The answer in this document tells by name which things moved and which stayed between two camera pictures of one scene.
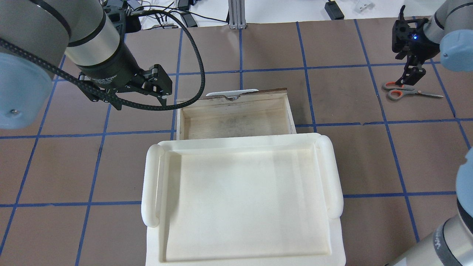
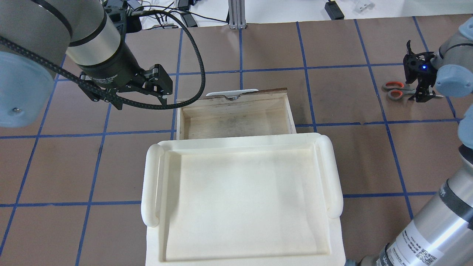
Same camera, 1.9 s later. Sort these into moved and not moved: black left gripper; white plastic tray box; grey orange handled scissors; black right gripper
Moved: black right gripper
Not moved: white plastic tray box; grey orange handled scissors; black left gripper
